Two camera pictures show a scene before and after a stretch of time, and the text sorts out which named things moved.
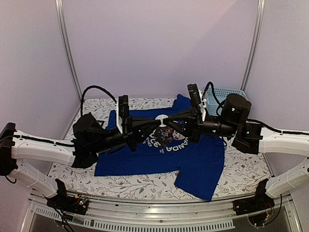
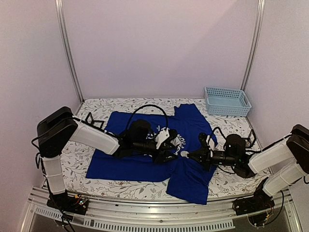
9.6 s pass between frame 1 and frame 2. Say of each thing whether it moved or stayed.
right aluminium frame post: stayed
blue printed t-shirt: moved
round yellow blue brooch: moved
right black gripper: moved
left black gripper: moved
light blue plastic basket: stayed
